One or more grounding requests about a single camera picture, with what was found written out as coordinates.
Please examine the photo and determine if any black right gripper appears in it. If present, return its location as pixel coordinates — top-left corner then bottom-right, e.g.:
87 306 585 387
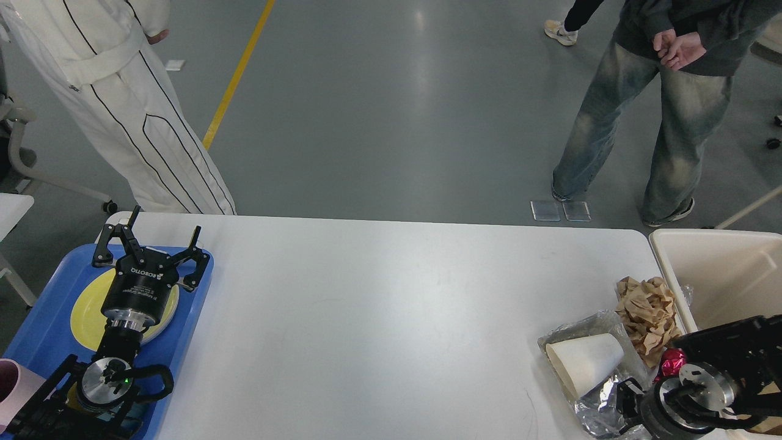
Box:
617 378 712 439

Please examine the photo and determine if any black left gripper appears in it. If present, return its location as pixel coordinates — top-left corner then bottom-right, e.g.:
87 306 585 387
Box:
92 205 210 334

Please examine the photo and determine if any yellow plastic plate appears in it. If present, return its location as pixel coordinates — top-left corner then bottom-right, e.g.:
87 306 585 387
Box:
70 270 180 351

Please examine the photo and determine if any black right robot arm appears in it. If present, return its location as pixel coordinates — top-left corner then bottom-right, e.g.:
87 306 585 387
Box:
617 315 781 439

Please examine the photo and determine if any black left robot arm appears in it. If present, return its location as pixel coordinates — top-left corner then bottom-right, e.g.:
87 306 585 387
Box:
2 211 213 439

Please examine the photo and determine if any clear plastic wrap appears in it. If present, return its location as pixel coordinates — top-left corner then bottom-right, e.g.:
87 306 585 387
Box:
537 310 651 439

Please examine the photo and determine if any red foil wrapper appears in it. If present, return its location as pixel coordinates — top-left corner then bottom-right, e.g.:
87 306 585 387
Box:
657 348 687 379

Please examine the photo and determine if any crumpled brown paper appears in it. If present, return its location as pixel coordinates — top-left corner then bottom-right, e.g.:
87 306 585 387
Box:
615 276 682 368

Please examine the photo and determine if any beige plastic bin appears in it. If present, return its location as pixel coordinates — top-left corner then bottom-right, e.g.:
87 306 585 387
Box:
648 229 782 439

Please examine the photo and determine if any pink ribbed cup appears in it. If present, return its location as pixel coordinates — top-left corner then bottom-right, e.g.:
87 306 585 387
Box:
1 357 46 433

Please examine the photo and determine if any left white chair base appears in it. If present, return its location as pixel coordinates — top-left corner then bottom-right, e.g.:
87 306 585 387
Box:
0 49 118 216

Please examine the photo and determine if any white chair base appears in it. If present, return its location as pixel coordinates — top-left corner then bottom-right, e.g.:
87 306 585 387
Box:
0 49 118 216
714 136 781 229

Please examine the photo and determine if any floor outlet plate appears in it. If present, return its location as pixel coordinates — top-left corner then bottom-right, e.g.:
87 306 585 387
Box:
530 200 592 222

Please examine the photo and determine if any person in white tracksuit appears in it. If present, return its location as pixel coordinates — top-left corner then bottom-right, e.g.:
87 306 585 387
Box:
2 1 237 215

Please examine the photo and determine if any person in jeans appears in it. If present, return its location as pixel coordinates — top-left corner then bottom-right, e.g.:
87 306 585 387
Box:
550 0 782 229

